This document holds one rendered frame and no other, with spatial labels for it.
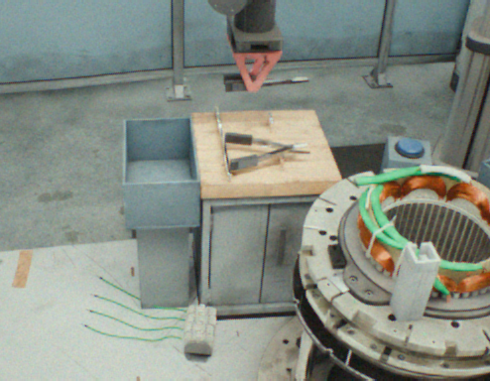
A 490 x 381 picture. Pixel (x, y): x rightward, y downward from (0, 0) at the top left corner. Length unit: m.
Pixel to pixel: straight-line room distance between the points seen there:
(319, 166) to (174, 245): 0.25
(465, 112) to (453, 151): 0.08
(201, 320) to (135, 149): 0.29
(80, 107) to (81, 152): 0.36
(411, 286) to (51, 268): 0.72
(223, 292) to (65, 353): 0.27
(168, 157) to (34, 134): 1.96
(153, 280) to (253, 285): 0.16
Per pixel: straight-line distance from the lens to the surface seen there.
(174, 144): 1.12
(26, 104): 3.28
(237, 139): 1.00
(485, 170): 1.09
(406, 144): 1.13
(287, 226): 1.03
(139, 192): 0.97
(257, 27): 0.95
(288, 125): 1.09
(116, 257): 1.26
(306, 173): 0.99
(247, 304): 1.14
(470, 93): 1.25
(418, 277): 0.72
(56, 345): 1.13
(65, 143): 2.97
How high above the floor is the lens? 1.65
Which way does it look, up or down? 39 degrees down
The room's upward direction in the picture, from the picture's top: straight up
